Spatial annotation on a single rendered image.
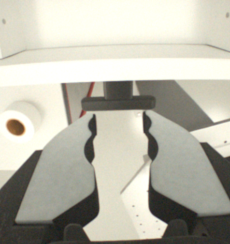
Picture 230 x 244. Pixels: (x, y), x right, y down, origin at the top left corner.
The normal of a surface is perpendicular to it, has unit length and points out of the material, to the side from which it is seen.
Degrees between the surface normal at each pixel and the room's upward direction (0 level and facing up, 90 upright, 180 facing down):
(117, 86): 0
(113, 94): 0
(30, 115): 90
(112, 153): 0
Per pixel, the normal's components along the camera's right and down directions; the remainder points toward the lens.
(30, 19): 0.01, 0.50
